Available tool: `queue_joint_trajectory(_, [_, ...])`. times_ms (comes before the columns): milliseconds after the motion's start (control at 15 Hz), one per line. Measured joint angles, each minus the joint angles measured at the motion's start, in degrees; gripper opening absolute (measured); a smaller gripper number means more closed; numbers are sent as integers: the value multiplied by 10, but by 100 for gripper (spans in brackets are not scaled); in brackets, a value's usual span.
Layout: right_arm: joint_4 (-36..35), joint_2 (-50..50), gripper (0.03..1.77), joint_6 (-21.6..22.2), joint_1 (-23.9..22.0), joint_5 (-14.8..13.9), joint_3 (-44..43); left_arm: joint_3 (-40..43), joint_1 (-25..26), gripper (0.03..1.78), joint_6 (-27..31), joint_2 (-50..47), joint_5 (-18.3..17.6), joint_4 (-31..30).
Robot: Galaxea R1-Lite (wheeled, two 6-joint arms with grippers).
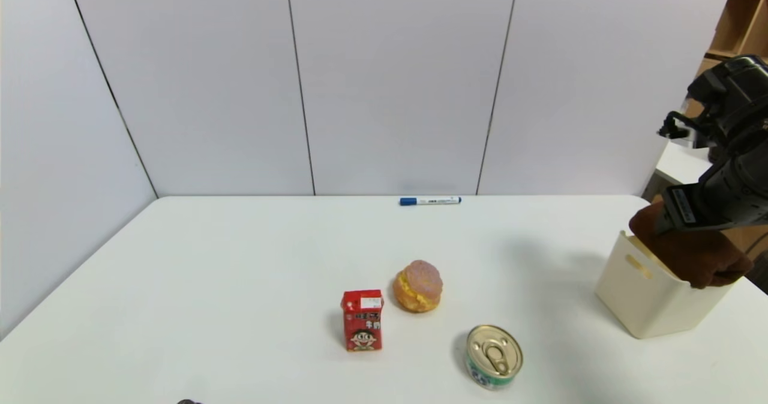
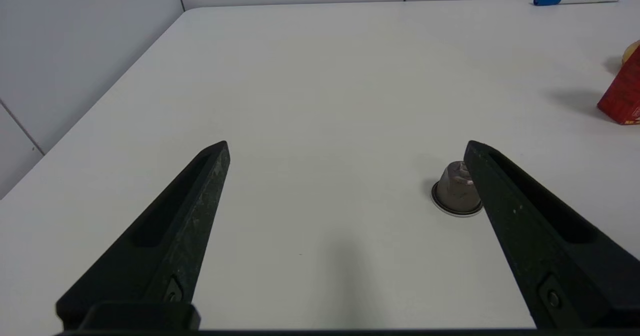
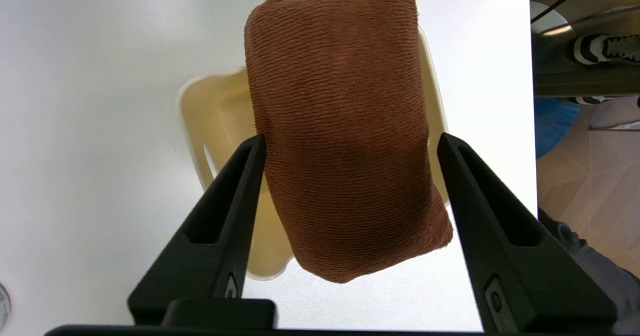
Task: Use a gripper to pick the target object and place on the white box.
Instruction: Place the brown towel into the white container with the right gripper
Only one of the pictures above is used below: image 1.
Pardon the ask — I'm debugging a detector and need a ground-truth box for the black rounded background object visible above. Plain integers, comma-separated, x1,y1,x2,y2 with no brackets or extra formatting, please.
747,254,768,294

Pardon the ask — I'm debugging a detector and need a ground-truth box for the green label tin can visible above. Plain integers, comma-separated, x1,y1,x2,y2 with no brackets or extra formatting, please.
466,325,524,391

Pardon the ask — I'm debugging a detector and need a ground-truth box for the blue white marker pen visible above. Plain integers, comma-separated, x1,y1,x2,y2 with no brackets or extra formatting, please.
400,196,463,206

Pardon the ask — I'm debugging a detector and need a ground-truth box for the wooden shelf unit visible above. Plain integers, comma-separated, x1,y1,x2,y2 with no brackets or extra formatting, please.
684,0,768,116

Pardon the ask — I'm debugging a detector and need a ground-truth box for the brown towel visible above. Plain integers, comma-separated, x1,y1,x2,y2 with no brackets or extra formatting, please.
629,199,754,289

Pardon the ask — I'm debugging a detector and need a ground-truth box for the white side table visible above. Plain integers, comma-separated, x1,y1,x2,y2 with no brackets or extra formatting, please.
641,143,721,204

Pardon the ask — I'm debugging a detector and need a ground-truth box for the cream white plastic box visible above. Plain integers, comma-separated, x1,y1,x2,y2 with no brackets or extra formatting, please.
594,230,742,340

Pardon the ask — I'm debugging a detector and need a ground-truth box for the cream puff pastry toy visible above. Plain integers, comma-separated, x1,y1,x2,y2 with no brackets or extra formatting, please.
392,259,444,313

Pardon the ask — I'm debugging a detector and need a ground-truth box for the red milk carton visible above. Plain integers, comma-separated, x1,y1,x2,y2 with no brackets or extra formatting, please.
341,289,385,352

